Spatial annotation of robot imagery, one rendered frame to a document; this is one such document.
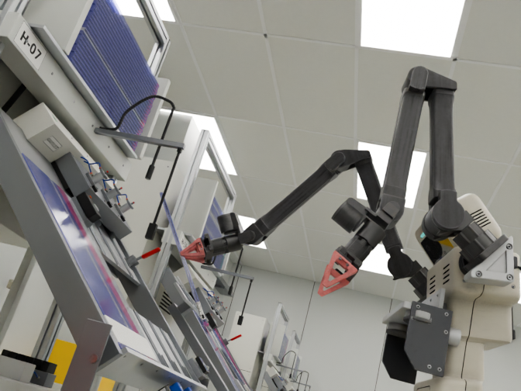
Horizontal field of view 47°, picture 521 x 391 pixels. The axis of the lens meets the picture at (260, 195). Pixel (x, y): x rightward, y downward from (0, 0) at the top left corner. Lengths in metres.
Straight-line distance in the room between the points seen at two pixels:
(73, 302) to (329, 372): 8.14
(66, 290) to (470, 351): 0.98
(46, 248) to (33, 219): 0.07
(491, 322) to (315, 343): 7.71
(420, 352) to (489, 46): 2.56
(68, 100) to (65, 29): 0.19
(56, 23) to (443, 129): 1.02
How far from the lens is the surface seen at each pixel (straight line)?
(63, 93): 1.70
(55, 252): 1.23
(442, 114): 1.61
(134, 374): 1.28
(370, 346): 9.26
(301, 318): 9.36
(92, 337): 1.10
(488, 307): 1.64
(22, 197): 1.31
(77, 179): 1.66
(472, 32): 3.71
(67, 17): 1.68
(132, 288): 1.89
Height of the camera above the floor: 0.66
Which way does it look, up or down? 21 degrees up
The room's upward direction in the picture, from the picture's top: 16 degrees clockwise
